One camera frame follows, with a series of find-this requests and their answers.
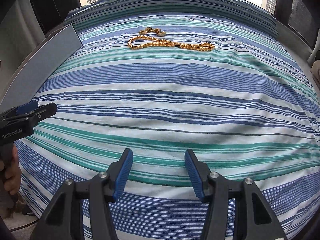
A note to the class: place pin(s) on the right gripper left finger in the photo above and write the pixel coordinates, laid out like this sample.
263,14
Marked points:
63,217

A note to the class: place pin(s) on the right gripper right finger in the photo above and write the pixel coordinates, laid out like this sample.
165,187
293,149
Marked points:
254,217

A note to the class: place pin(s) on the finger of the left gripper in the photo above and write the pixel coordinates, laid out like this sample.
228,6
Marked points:
26,108
40,114

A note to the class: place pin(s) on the person's left hand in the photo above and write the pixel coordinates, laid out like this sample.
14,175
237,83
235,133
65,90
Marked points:
13,173

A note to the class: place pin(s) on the grey bed side panel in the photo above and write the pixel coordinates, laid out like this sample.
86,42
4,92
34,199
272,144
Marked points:
40,64

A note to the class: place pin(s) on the striped blue green bedsheet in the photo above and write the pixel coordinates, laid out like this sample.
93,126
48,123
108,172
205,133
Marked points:
219,83

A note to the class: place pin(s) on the black chair right side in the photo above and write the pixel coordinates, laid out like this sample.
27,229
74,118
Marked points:
301,16

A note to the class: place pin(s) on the gold disc chain jewelry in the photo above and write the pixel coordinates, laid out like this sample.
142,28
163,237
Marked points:
156,31

